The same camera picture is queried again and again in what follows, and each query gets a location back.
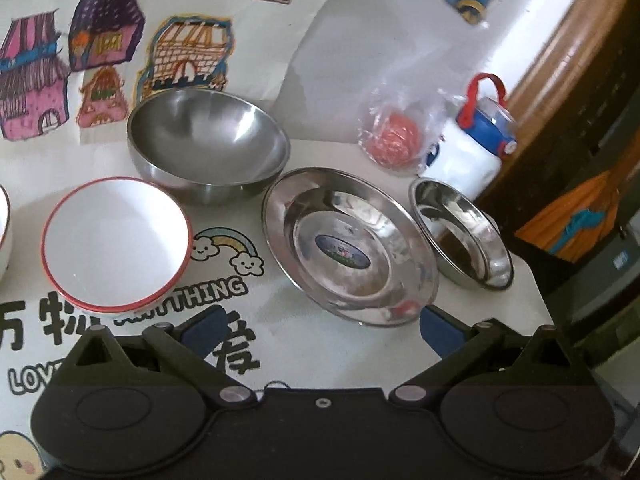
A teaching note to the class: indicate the small steel dish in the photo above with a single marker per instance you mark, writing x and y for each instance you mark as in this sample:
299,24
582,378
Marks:
468,247

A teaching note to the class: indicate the clear plastic bag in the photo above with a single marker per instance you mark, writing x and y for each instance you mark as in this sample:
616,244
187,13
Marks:
430,108

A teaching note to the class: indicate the white bowl red rim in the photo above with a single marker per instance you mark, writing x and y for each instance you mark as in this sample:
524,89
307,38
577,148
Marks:
6,231
115,245

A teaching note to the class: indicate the brown wooden frame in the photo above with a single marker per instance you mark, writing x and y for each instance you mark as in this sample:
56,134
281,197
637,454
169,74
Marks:
575,44

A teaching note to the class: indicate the large steel plate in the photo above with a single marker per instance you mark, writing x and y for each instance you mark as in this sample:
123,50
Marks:
349,247

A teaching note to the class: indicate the white blue water bottle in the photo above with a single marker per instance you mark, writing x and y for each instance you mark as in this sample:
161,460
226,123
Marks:
476,131

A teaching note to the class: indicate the large steel mixing bowl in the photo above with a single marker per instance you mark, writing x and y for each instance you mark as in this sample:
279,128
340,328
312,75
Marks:
206,147

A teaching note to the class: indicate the orange cloth with teal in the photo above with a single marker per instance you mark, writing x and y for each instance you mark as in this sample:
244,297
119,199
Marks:
574,223

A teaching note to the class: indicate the houses drawing paper sheet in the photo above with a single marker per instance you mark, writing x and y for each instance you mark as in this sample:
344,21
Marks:
73,70

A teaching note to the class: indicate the red ball in bag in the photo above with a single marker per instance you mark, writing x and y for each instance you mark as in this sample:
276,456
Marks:
395,142

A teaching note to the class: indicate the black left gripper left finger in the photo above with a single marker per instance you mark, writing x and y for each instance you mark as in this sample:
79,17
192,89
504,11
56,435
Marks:
182,350

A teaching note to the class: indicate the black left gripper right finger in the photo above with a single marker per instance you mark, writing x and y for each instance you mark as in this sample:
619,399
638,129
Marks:
464,351

